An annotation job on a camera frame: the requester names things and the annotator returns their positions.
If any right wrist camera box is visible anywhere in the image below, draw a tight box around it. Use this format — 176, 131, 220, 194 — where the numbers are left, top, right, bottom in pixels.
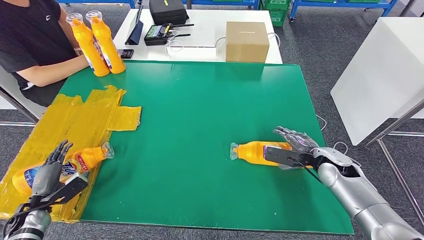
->
264, 146, 319, 169

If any green work table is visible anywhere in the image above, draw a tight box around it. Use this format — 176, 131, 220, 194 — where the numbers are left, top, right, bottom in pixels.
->
57, 60, 355, 235

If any brown cardboard box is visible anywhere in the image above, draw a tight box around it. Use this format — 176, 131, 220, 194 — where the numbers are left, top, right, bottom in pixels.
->
225, 21, 271, 64

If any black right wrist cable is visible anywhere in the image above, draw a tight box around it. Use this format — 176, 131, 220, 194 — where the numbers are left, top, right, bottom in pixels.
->
286, 156, 325, 185

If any orange detergent bottle clear cap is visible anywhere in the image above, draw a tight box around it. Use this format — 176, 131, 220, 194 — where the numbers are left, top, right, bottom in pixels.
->
229, 140, 314, 170
65, 13, 111, 78
12, 142, 115, 196
85, 10, 127, 75

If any white side table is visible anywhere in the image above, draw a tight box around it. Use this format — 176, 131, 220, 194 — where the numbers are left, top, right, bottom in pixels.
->
330, 17, 424, 226

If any green plastic crate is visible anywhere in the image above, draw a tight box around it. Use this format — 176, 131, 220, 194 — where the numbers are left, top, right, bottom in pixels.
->
259, 0, 292, 28

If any black remote controller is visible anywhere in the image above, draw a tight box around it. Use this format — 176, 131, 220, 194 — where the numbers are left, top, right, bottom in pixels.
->
143, 23, 195, 47

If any yellow taped cardboard sheet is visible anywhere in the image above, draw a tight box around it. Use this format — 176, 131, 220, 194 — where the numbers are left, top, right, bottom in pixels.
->
0, 85, 143, 222

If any person's right hand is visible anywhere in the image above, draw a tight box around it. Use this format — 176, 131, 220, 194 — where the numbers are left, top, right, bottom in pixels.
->
75, 47, 90, 66

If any tablet in dark folio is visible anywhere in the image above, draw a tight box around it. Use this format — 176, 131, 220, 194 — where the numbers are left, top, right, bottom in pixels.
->
124, 1, 145, 46

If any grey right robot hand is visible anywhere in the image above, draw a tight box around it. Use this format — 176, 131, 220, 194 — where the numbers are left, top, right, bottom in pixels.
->
273, 126, 320, 153

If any person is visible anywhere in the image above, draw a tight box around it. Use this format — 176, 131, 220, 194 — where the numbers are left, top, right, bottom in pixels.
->
0, 0, 90, 108

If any black smartphone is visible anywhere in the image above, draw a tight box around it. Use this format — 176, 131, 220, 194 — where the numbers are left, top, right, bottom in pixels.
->
118, 48, 135, 60

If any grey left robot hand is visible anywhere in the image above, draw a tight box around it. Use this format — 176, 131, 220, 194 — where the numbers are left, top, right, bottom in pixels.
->
31, 140, 74, 199

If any white chair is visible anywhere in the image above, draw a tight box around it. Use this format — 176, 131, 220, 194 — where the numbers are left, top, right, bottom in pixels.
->
0, 66, 47, 127

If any blue metal rack frame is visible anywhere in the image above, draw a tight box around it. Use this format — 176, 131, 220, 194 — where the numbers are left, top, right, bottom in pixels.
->
289, 0, 398, 22
56, 0, 137, 9

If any white floor cable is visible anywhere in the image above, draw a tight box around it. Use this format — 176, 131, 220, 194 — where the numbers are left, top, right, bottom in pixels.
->
316, 114, 362, 167

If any black carry bag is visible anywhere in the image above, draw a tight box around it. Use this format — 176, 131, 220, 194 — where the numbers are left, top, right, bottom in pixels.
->
148, 0, 190, 26

